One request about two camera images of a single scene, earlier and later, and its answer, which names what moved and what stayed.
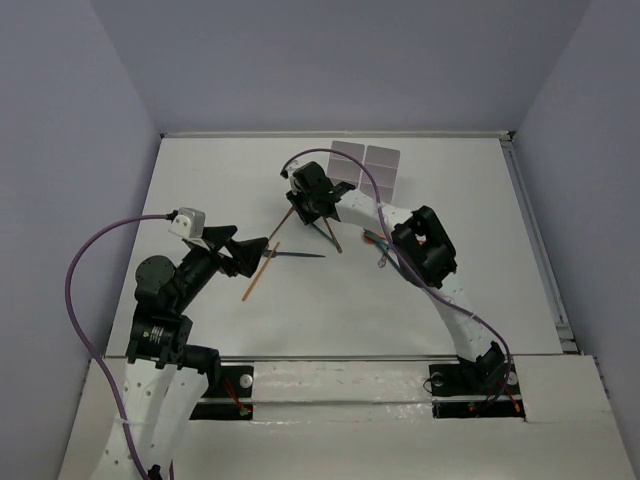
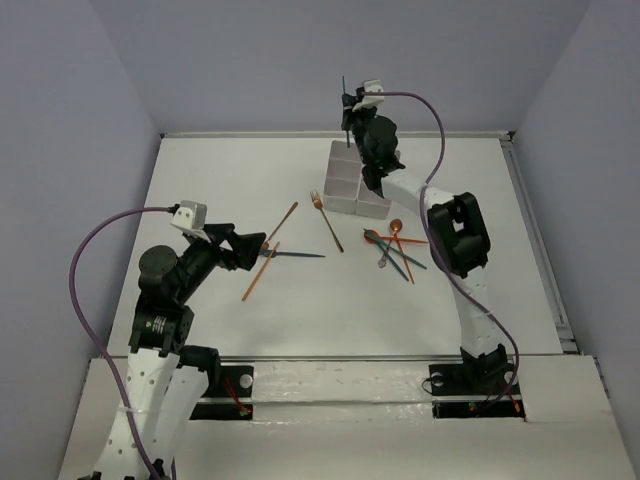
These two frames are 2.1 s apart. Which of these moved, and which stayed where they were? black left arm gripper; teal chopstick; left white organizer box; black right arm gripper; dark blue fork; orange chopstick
Moved: teal chopstick; black right arm gripper
Stayed: orange chopstick; left white organizer box; dark blue fork; black left arm gripper
